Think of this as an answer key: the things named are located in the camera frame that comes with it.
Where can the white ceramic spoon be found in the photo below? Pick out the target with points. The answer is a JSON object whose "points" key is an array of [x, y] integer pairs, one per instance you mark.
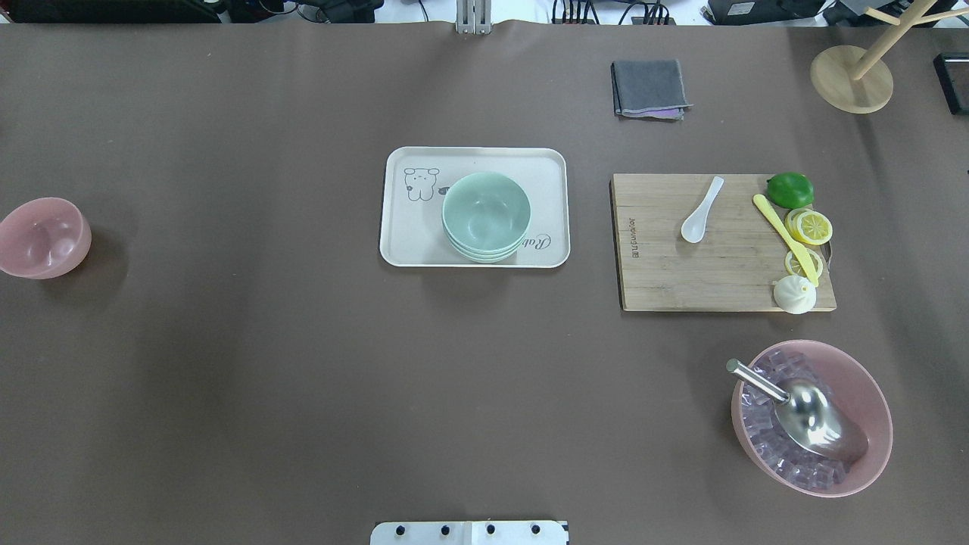
{"points": [[693, 229]]}

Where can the small pink bowl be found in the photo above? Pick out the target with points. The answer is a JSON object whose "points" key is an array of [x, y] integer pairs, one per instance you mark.
{"points": [[44, 238]]}

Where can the bottom green bowl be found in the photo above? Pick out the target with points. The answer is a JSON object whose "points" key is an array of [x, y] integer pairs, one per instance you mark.
{"points": [[484, 257]]}

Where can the green bowl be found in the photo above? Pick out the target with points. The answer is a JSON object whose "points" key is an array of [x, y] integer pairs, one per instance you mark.
{"points": [[486, 211], [484, 257], [447, 232], [456, 244]]}

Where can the top green bowl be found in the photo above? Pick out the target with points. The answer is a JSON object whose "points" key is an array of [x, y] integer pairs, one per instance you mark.
{"points": [[486, 211]]}

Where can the large pink bowl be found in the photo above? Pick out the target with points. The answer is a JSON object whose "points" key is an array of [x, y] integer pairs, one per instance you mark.
{"points": [[851, 387]]}

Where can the white bear serving tray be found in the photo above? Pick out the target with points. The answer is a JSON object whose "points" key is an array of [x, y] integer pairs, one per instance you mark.
{"points": [[418, 177]]}

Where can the bamboo cutting board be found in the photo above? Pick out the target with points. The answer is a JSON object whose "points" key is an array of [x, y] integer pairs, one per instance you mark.
{"points": [[733, 268]]}

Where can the folded grey cloth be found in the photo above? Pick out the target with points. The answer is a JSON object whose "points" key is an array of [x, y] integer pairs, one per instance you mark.
{"points": [[648, 89]]}

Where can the white toy bun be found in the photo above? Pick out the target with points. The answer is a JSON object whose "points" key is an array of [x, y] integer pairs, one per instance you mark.
{"points": [[795, 294]]}

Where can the back lemon slice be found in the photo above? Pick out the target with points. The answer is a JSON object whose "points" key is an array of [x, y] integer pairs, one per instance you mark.
{"points": [[790, 221]]}

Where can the green toy lime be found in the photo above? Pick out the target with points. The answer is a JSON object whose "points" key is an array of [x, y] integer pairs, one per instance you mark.
{"points": [[790, 190]]}

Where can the upper lemon slice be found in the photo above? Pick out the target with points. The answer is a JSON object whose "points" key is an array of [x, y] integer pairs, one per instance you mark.
{"points": [[812, 228]]}

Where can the metal ice scoop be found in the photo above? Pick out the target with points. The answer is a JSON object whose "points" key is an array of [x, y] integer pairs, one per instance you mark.
{"points": [[807, 416]]}

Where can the wooden cup tree stand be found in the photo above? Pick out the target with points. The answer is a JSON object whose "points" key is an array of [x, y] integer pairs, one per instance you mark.
{"points": [[854, 79]]}

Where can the black tray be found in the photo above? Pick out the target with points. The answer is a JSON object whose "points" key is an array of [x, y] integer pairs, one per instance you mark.
{"points": [[952, 71]]}

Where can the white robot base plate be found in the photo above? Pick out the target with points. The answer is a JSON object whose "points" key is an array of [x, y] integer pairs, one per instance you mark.
{"points": [[472, 532]]}

